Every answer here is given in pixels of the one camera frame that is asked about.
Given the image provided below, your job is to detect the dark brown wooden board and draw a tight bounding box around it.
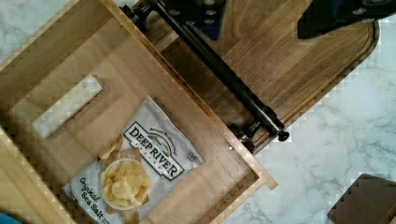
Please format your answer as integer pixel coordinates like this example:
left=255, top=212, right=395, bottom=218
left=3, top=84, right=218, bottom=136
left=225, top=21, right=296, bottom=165
left=328, top=174, right=396, bottom=224

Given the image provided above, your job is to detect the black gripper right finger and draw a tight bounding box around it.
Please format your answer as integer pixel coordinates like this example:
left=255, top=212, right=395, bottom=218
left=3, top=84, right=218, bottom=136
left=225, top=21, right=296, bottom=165
left=297, top=0, right=396, bottom=39

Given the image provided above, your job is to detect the light wooden drawer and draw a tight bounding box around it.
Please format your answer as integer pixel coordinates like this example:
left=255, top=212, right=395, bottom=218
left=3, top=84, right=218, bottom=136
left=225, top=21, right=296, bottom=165
left=0, top=0, right=279, bottom=224

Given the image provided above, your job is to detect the Deep River chips bag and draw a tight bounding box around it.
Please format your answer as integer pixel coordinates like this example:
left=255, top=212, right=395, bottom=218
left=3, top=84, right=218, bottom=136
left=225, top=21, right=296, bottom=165
left=63, top=97, right=205, bottom=224

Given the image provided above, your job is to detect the blue object at corner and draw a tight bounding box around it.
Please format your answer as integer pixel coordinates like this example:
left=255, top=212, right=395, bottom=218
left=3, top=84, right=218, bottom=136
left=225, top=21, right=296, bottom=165
left=0, top=213, right=21, bottom=224

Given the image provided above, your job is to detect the black metal drawer handle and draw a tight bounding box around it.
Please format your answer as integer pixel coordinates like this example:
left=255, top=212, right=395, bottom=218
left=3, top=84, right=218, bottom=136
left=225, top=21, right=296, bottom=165
left=120, top=0, right=290, bottom=151

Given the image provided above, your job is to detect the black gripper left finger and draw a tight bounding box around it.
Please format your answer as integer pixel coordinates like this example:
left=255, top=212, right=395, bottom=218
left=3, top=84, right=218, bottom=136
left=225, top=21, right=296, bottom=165
left=162, top=0, right=227, bottom=40

